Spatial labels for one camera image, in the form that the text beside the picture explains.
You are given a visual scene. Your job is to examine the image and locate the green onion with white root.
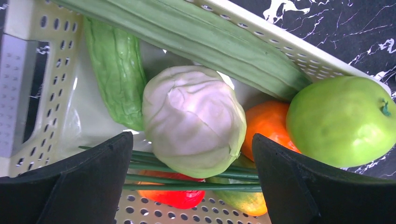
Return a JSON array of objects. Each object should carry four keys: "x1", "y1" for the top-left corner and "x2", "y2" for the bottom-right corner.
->
[{"x1": 78, "y1": 145, "x2": 263, "y2": 193}]

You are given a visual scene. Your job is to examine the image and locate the green ridged luffa gourd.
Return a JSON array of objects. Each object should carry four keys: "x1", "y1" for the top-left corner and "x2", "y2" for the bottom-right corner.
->
[{"x1": 59, "y1": 0, "x2": 311, "y2": 101}]

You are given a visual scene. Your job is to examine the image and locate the orange green mango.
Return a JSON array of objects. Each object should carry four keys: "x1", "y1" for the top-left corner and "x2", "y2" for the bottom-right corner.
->
[{"x1": 206, "y1": 154, "x2": 268, "y2": 216}]

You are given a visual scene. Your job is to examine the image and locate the green bitter gourd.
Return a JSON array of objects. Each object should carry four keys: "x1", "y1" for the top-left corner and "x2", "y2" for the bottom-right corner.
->
[{"x1": 84, "y1": 16, "x2": 147, "y2": 131}]

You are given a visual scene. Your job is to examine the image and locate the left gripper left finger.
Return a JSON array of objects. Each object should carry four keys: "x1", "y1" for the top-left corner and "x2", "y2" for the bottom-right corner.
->
[{"x1": 0, "y1": 132, "x2": 134, "y2": 224}]

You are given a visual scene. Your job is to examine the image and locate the green apple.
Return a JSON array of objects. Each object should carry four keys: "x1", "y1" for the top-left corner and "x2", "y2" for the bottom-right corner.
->
[{"x1": 286, "y1": 76, "x2": 396, "y2": 168}]

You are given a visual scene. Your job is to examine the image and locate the green cabbage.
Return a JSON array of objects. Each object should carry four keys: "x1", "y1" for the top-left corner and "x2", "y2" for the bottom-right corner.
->
[{"x1": 142, "y1": 65, "x2": 247, "y2": 174}]

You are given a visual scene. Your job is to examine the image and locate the red tomato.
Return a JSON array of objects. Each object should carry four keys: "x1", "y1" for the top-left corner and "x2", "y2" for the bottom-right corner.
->
[{"x1": 137, "y1": 170, "x2": 205, "y2": 209}]

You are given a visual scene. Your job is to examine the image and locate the cream woven basket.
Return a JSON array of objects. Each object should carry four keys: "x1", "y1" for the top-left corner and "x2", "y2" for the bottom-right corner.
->
[{"x1": 0, "y1": 0, "x2": 396, "y2": 224}]

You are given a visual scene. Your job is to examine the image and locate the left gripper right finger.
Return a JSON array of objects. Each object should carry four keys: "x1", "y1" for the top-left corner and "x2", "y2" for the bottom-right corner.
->
[{"x1": 252, "y1": 133, "x2": 396, "y2": 224}]

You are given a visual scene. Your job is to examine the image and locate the orange fruit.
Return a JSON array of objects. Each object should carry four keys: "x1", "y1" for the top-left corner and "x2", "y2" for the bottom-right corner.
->
[{"x1": 241, "y1": 100, "x2": 300, "y2": 161}]

